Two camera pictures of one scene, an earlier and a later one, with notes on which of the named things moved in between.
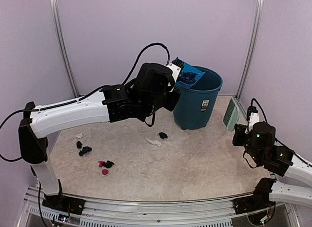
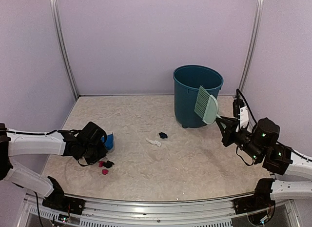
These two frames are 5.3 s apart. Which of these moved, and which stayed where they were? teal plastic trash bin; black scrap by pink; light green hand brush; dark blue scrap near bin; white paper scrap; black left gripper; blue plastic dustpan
Moved: black left gripper; light green hand brush; blue plastic dustpan
Stayed: teal plastic trash bin; black scrap by pink; dark blue scrap near bin; white paper scrap
